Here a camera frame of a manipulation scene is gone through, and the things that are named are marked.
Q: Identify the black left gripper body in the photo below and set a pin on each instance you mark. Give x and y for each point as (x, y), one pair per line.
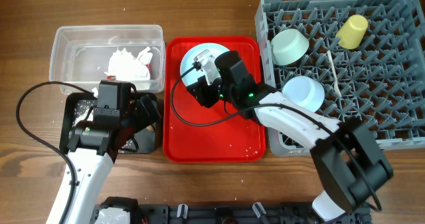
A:
(135, 117)

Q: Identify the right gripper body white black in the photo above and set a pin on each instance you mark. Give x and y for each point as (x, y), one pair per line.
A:
(210, 94)

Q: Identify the light blue plate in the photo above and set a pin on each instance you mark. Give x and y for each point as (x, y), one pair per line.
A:
(206, 52)

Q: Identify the red snack wrapper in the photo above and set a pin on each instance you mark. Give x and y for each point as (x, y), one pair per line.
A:
(127, 72)

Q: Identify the mint green bowl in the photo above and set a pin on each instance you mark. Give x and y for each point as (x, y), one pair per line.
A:
(288, 46)

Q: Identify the white paper napkin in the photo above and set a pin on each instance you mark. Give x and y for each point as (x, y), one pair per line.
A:
(144, 57)

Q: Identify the small light blue bowl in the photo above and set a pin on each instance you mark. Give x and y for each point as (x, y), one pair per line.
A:
(305, 92)

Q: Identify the white plastic spoon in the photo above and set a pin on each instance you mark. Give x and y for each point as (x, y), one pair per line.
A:
(335, 83)

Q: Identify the yellow plastic cup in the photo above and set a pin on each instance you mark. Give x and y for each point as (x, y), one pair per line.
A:
(352, 32)

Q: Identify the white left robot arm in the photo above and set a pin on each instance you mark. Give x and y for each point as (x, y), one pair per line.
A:
(80, 186)

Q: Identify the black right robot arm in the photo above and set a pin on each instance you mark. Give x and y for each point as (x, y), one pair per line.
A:
(350, 164)

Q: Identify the grey dishwasher rack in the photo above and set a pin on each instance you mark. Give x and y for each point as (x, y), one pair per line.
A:
(381, 81)

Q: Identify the white rice pile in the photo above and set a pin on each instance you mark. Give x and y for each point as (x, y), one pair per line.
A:
(82, 111)

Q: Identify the red plastic tray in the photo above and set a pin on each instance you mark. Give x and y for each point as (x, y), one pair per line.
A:
(184, 138)

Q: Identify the clear plastic bin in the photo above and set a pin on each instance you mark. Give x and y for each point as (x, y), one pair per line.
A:
(81, 54)

